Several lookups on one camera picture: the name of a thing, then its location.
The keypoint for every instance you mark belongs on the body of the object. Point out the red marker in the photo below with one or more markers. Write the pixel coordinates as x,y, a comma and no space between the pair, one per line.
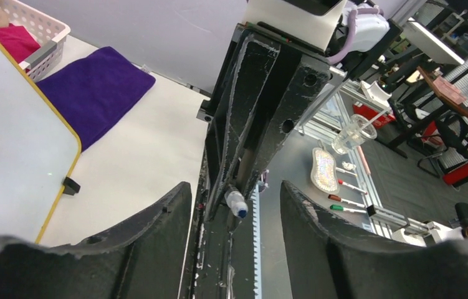
355,188

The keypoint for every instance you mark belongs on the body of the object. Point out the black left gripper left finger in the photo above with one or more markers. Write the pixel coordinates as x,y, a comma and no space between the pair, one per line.
140,257

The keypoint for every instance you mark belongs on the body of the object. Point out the purple cloth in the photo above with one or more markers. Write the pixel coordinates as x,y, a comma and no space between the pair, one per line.
94,93

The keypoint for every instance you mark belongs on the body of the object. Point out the brown marker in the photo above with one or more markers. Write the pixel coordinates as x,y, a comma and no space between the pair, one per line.
346,201

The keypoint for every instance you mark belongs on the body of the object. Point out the blue whiteboard marker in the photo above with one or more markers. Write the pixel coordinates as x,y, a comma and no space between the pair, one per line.
236,202

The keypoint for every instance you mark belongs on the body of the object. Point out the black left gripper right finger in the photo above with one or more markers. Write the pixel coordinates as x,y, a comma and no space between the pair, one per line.
329,257

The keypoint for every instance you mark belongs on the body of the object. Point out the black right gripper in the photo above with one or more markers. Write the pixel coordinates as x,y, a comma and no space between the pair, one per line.
267,81

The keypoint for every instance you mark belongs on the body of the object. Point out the yellow framed whiteboard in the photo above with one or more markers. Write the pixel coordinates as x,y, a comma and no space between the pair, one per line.
38,150

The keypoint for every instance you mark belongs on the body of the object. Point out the white plastic basket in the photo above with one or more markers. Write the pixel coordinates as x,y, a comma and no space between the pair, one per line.
48,32

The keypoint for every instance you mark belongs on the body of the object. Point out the pink cloth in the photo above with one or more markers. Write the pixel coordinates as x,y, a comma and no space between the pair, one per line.
18,42

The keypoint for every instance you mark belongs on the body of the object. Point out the clear plastic cup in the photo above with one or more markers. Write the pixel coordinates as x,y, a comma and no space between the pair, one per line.
354,134

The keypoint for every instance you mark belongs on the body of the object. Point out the glittery oval tray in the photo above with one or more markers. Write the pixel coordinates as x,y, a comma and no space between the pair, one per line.
323,173

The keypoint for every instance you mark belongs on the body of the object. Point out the white cable duct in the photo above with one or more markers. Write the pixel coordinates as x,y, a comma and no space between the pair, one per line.
255,198

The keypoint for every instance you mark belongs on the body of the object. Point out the green marker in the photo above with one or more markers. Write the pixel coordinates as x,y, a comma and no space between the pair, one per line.
334,207

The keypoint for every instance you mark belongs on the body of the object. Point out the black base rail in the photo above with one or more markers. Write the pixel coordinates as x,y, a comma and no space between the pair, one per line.
221,254

